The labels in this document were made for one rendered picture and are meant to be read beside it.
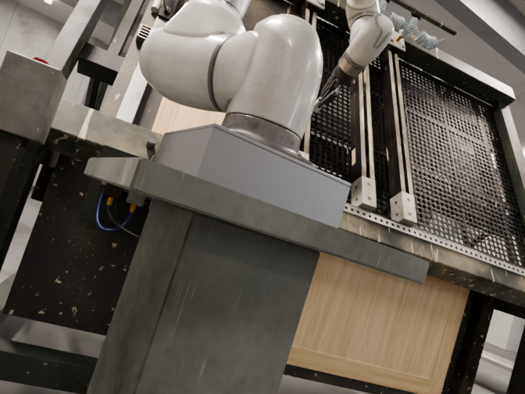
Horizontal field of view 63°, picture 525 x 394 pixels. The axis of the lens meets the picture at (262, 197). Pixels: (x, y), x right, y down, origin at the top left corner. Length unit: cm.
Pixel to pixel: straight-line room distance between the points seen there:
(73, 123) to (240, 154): 78
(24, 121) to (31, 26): 989
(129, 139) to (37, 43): 964
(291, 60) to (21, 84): 65
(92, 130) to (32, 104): 25
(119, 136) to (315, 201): 77
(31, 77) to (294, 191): 71
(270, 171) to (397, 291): 135
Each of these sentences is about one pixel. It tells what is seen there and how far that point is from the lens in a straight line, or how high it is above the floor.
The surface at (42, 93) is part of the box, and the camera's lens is 115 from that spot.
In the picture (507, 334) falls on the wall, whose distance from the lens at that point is 984.
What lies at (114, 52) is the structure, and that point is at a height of 116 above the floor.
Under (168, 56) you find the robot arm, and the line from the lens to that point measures 90.
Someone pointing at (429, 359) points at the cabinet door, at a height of 40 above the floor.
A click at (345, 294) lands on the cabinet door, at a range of 183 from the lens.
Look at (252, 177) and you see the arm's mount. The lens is 67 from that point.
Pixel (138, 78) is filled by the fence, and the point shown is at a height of 107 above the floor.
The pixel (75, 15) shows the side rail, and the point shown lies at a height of 120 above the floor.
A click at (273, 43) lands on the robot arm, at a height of 103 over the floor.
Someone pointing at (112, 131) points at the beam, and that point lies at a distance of 135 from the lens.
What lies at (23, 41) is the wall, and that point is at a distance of 1094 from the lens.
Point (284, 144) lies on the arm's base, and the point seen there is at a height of 87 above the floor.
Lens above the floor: 71
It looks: 4 degrees up
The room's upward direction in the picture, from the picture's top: 18 degrees clockwise
